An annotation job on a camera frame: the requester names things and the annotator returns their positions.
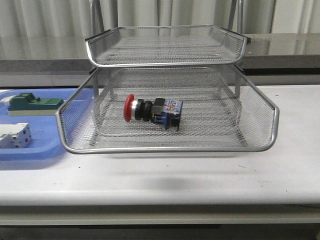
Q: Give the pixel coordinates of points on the grey background counter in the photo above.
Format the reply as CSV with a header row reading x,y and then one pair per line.
x,y
62,61

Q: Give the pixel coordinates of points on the red emergency stop button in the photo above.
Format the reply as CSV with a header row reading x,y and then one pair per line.
x,y
161,111

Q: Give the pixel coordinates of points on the green switch module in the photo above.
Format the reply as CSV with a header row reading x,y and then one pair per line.
x,y
27,104

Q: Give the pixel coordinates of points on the white circuit breaker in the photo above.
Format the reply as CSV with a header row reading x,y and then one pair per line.
x,y
15,136

